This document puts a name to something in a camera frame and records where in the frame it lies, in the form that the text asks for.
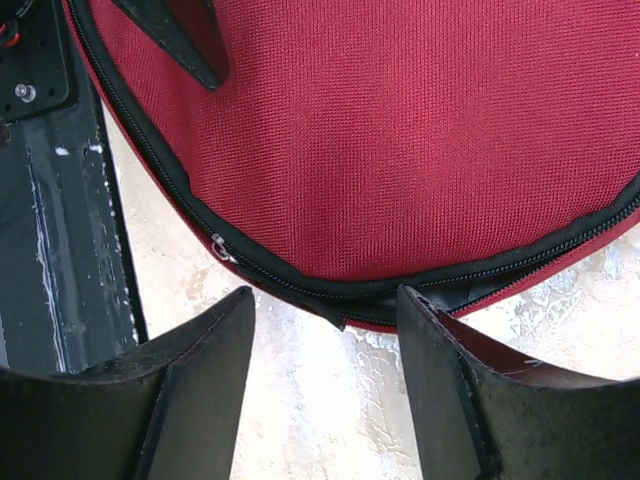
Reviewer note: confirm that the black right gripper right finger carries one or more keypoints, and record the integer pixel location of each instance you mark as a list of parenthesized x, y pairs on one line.
[(482, 410)]

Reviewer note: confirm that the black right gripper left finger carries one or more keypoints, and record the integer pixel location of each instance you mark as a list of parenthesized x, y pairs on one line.
[(168, 409)]

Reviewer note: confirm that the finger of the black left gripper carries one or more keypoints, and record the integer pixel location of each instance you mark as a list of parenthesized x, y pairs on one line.
[(188, 32)]

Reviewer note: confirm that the red backpack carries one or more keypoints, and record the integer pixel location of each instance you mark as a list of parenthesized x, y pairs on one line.
[(467, 149)]

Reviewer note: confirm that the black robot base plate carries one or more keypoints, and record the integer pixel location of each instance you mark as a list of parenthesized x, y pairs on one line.
[(69, 296)]

